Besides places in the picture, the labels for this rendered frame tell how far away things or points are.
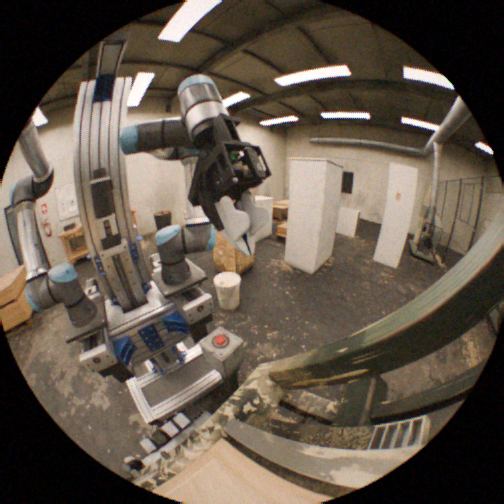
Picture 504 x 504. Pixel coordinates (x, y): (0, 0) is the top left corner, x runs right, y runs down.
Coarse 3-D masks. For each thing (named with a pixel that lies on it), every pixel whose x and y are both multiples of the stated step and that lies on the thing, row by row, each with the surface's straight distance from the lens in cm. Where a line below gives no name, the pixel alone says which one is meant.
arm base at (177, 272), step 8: (184, 256) 78; (168, 264) 76; (176, 264) 76; (184, 264) 78; (168, 272) 78; (176, 272) 76; (184, 272) 78; (168, 280) 78; (176, 280) 77; (184, 280) 78
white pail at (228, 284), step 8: (224, 272) 207; (216, 280) 197; (224, 280) 196; (232, 280) 194; (224, 288) 184; (232, 288) 186; (224, 296) 194; (232, 296) 195; (224, 304) 204; (232, 304) 203
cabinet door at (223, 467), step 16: (224, 448) 53; (192, 464) 59; (208, 464) 54; (224, 464) 48; (240, 464) 44; (256, 464) 41; (176, 480) 60; (192, 480) 55; (208, 480) 49; (224, 480) 45; (240, 480) 41; (256, 480) 38; (272, 480) 36; (176, 496) 55; (192, 496) 50; (208, 496) 46; (224, 496) 43; (240, 496) 40; (256, 496) 37; (272, 496) 34; (288, 496) 32; (304, 496) 31; (320, 496) 30
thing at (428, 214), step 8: (432, 184) 605; (424, 200) 596; (424, 208) 586; (432, 208) 561; (424, 216) 579; (432, 216) 564; (424, 224) 503; (440, 224) 553; (416, 232) 605; (424, 232) 509; (432, 232) 561; (416, 240) 598; (424, 240) 538; (432, 240) 543; (416, 248) 561; (424, 248) 532; (432, 248) 549; (424, 256) 522; (432, 256) 559; (432, 264) 536
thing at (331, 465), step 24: (240, 432) 48; (264, 432) 41; (264, 456) 37; (288, 456) 33; (312, 456) 30; (336, 456) 28; (360, 456) 26; (384, 456) 25; (408, 456) 24; (336, 480) 27; (360, 480) 25
